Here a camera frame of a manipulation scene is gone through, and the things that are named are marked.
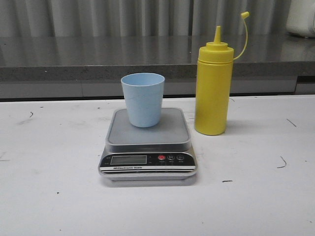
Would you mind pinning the white appliance in background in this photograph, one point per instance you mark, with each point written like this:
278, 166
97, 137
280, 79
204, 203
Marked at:
301, 18

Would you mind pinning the light blue plastic cup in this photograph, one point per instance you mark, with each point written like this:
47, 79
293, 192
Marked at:
143, 93

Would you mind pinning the yellow squeeze bottle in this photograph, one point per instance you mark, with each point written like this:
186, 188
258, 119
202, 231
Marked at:
213, 82

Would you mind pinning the grey stone counter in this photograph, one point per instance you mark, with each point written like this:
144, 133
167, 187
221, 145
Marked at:
62, 68

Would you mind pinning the silver digital kitchen scale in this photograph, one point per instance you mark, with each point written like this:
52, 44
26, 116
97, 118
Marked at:
160, 152

